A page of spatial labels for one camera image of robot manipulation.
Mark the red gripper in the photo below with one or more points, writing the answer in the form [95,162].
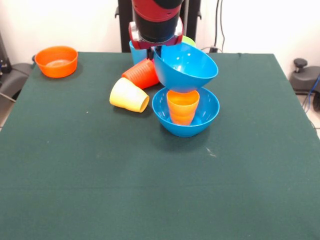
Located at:
[142,45]

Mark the large blue bowl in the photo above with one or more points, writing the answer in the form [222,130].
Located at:
[210,115]
[185,67]

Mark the green bowl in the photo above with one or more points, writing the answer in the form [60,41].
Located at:
[189,41]

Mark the yellow cup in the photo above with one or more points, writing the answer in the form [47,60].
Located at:
[127,96]

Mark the light orange cup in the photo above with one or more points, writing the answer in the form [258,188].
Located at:
[183,110]

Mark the orange bowl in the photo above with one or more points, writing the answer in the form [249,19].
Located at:
[56,65]

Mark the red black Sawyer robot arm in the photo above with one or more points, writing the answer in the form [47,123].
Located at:
[157,20]

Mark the blue cup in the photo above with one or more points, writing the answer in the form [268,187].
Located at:
[136,53]

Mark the dark green tablecloth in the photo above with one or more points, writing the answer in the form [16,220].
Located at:
[160,175]

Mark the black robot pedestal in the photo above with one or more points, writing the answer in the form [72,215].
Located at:
[195,25]

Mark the grey pedestal foot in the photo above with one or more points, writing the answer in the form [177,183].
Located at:
[307,77]
[15,75]

